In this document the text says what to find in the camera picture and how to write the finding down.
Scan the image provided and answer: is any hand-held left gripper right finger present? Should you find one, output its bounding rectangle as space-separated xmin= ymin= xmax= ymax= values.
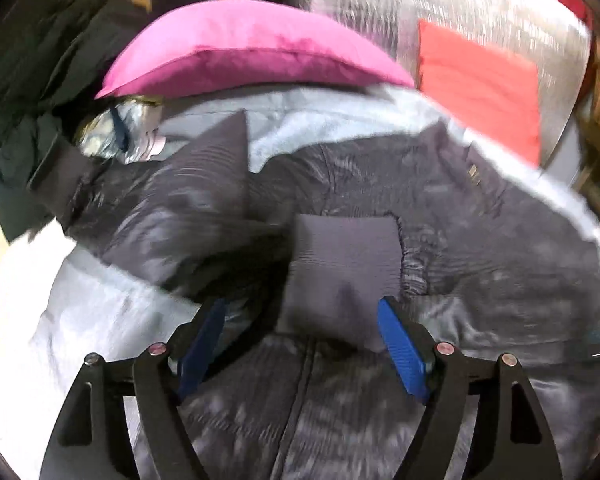
xmin=376 ymin=296 xmax=563 ymax=480

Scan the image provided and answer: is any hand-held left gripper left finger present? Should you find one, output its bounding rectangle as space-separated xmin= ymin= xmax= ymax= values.
xmin=39 ymin=297 xmax=228 ymax=480

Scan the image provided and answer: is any dark grey jacket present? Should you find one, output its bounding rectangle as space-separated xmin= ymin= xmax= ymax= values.
xmin=27 ymin=109 xmax=600 ymax=480

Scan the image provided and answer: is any grey bed sheet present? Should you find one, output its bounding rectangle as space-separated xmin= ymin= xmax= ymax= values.
xmin=0 ymin=82 xmax=600 ymax=480

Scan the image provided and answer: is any silvery plastic bag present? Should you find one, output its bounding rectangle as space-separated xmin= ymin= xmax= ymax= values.
xmin=77 ymin=95 xmax=168 ymax=163

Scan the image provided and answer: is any red pillow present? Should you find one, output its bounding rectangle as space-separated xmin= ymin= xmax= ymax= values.
xmin=417 ymin=19 xmax=542 ymax=165

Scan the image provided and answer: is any pink pillow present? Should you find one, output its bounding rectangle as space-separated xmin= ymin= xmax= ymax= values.
xmin=94 ymin=0 xmax=416 ymax=101

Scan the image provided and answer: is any dark green coat pile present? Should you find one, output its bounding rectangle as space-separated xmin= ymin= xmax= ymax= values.
xmin=0 ymin=0 xmax=153 ymax=241

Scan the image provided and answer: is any silver foil insulation mat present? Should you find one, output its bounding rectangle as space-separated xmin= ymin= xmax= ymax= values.
xmin=300 ymin=0 xmax=593 ymax=168

